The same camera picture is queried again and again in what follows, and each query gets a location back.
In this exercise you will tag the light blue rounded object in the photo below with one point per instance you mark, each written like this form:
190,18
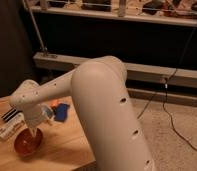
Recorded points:
48,111

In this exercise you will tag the dark blue block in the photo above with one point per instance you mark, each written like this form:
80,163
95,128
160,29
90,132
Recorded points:
61,112

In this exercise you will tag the black striped flat object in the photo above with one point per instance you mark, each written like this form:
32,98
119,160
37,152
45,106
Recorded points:
8,115

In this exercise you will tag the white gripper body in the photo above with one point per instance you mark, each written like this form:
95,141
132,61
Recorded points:
34,116

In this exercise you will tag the metal shelf rack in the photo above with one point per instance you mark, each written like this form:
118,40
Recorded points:
138,27

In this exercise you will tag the orange ceramic bowl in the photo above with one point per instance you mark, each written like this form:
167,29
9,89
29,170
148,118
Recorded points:
25,144

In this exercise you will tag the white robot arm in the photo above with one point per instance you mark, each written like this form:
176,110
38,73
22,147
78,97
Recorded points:
105,111

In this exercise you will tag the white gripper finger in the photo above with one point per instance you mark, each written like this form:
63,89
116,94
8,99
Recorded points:
48,121
33,131

